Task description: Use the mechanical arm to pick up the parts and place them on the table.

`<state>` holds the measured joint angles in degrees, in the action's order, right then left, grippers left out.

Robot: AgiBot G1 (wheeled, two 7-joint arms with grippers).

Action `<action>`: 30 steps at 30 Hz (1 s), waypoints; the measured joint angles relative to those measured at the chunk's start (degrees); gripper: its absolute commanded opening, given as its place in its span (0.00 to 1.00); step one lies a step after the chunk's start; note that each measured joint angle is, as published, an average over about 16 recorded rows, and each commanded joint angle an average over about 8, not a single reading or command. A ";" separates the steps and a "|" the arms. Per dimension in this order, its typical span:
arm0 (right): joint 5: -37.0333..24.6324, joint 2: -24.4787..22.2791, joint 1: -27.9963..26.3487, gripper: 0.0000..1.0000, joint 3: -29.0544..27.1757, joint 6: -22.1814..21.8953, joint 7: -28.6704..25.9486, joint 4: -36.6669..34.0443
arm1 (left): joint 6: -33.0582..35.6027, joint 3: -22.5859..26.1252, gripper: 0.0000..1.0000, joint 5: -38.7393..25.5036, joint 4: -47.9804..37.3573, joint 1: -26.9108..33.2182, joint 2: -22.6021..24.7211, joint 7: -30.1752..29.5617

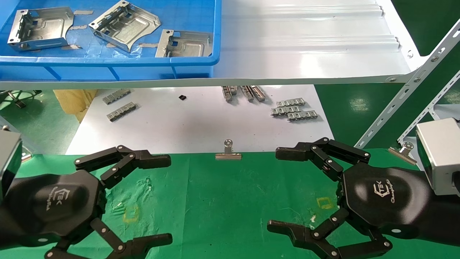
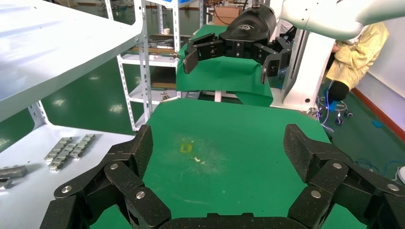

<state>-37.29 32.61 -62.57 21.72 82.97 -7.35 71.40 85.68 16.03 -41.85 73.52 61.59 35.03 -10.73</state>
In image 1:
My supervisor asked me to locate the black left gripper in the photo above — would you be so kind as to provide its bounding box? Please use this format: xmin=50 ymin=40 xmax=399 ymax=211
xmin=6 ymin=145 xmax=173 ymax=259

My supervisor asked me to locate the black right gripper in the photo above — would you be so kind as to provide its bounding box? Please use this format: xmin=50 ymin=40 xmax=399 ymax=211
xmin=267 ymin=137 xmax=437 ymax=259

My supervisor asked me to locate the silver sheet metal bracket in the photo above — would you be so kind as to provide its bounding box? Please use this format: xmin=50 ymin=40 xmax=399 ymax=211
xmin=88 ymin=0 xmax=161 ymax=53
xmin=155 ymin=29 xmax=214 ymax=58
xmin=7 ymin=6 xmax=75 ymax=51

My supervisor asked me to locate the green table cloth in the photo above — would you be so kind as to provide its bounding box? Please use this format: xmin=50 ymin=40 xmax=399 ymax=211
xmin=0 ymin=147 xmax=460 ymax=259

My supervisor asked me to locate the white flat board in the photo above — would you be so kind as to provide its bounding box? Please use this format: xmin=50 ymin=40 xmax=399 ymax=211
xmin=65 ymin=85 xmax=335 ymax=155

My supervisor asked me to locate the blue plastic bin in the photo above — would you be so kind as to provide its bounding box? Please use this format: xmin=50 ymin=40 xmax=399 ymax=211
xmin=0 ymin=0 xmax=222 ymax=82

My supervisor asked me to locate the white metal shelf board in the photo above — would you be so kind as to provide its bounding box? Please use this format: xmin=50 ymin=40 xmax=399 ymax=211
xmin=0 ymin=0 xmax=429 ymax=90

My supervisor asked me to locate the black round swivel stool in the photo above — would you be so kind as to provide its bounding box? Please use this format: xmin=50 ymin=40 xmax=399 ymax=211
xmin=0 ymin=90 xmax=42 ymax=109

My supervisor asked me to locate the white perforated shelf post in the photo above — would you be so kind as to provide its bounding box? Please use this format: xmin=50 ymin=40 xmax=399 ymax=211
xmin=354 ymin=18 xmax=460 ymax=150
xmin=397 ymin=71 xmax=460 ymax=143

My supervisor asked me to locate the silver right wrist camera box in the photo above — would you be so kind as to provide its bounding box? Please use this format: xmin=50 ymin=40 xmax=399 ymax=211
xmin=416 ymin=118 xmax=460 ymax=196

